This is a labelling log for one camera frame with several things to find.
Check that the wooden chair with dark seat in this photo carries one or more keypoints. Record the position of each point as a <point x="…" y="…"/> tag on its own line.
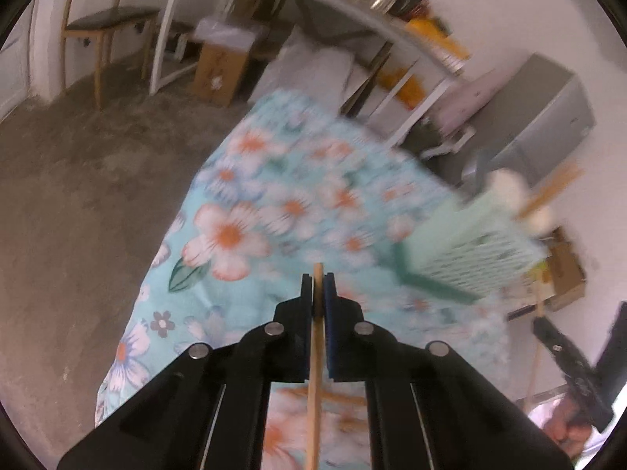
<point x="108" y="17"/>

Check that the white plastic stool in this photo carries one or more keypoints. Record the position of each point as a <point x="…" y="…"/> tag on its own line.
<point x="455" y="144"/>

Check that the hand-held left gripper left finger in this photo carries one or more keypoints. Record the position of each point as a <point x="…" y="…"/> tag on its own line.
<point x="307" y="313"/>

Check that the white wrapped box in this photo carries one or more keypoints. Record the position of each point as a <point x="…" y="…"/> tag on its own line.
<point x="230" y="29"/>

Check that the brown cardboard box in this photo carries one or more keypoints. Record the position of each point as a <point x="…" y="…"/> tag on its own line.
<point x="220" y="73"/>

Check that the grey refrigerator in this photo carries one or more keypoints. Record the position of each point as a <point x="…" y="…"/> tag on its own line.
<point x="539" y="112"/>

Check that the open cardboard box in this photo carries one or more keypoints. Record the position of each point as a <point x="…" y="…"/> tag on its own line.
<point x="563" y="274"/>

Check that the orange-yellow bag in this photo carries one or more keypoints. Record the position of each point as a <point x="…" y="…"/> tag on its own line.
<point x="406" y="85"/>

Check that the white-legged grey-top table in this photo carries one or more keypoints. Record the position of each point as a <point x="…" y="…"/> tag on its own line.
<point x="343" y="2"/>

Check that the floral blue tablecloth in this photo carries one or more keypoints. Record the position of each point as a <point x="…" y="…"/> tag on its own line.
<point x="245" y="196"/>

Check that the light wooden chopstick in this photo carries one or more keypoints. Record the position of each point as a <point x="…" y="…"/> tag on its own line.
<point x="546" y="199"/>
<point x="563" y="181"/>
<point x="316" y="401"/>

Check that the yellow bag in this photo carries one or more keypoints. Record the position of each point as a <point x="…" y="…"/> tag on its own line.
<point x="431" y="29"/>

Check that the cream rice paddle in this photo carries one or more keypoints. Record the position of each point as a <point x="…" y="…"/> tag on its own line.
<point x="541" y="220"/>

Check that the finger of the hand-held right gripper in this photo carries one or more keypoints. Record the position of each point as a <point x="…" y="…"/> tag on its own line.
<point x="573" y="372"/>

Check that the white plastic spoon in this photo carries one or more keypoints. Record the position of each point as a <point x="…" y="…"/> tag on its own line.
<point x="504" y="186"/>

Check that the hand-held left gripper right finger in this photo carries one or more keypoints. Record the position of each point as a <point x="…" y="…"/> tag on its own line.
<point x="330" y="313"/>

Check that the person's right hand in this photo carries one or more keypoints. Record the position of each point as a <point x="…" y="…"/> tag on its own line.
<point x="568" y="431"/>

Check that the green perforated utensil holder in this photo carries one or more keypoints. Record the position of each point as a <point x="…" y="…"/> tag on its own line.
<point x="470" y="249"/>

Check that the pink rolled mat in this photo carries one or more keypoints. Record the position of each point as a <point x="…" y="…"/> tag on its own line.
<point x="470" y="98"/>

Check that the pile of wooden chopsticks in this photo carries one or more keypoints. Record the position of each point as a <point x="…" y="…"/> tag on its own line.
<point x="345" y="399"/>

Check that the white pillow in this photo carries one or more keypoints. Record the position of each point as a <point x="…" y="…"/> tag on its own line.
<point x="313" y="68"/>

